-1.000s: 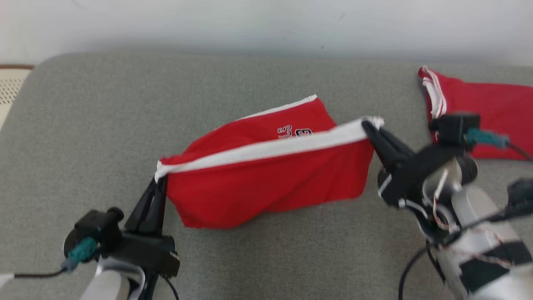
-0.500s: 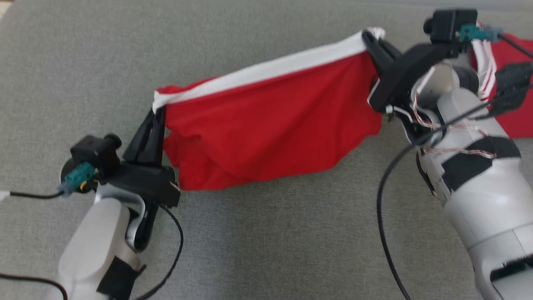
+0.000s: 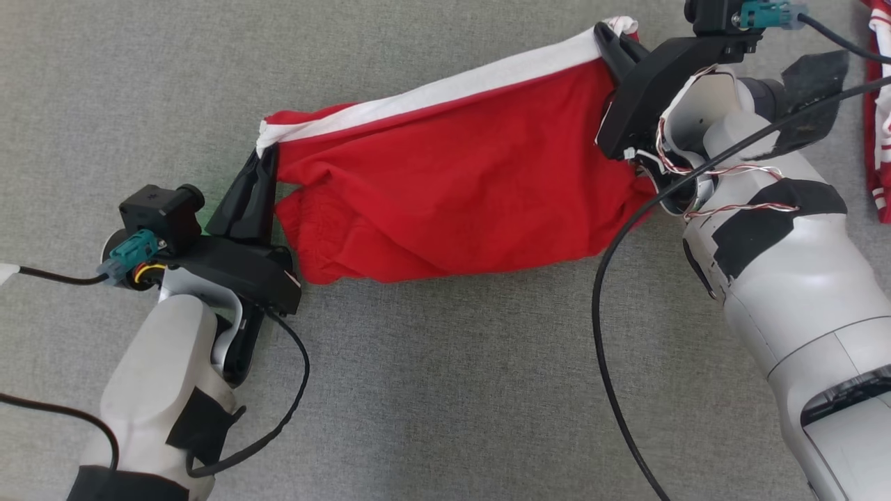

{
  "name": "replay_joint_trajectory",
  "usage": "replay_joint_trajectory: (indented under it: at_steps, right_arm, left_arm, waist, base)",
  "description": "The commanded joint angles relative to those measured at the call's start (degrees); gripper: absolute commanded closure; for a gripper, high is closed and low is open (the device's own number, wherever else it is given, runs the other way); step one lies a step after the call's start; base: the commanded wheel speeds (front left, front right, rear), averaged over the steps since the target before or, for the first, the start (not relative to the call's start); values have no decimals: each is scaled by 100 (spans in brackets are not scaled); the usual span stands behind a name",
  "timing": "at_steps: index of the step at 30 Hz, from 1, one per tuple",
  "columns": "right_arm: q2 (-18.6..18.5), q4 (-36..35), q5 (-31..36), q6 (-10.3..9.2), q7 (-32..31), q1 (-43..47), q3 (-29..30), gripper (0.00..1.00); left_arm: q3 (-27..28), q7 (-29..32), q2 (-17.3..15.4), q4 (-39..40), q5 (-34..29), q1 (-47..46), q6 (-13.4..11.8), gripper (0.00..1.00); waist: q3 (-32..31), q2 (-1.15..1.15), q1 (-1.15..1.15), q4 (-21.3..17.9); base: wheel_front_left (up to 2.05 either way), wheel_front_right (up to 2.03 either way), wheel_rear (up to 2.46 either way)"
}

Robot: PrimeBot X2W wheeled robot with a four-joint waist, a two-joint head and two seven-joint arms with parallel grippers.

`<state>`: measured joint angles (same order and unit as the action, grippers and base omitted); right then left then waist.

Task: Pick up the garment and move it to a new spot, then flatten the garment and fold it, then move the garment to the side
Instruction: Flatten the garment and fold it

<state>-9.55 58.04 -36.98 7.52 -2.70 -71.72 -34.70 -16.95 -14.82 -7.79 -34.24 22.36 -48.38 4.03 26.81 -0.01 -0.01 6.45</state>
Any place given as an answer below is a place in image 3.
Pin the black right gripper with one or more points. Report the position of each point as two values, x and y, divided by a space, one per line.
654 90

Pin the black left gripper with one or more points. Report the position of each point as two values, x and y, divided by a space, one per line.
243 268

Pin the red garment wide white band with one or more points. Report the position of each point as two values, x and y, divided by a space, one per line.
452 174

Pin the red garment striped white trim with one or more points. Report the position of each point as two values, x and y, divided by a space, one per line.
878 139

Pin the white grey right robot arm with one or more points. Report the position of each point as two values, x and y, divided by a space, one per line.
800 292

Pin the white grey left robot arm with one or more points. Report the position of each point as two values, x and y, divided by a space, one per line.
160 362

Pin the grey fabric sofa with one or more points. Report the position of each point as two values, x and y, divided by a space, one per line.
452 390

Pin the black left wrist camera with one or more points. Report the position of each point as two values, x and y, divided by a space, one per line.
156 209

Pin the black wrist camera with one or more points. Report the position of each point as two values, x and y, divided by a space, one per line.
717 15
156 209

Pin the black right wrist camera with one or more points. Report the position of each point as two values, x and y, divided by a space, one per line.
717 15

